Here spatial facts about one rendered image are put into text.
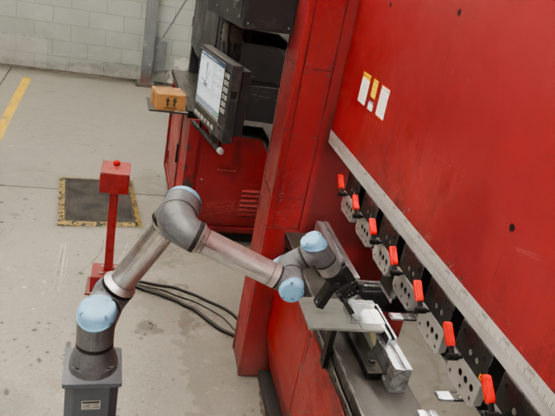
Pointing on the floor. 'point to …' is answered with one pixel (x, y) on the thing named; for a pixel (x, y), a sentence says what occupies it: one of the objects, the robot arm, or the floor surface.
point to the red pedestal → (116, 172)
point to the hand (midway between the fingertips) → (353, 314)
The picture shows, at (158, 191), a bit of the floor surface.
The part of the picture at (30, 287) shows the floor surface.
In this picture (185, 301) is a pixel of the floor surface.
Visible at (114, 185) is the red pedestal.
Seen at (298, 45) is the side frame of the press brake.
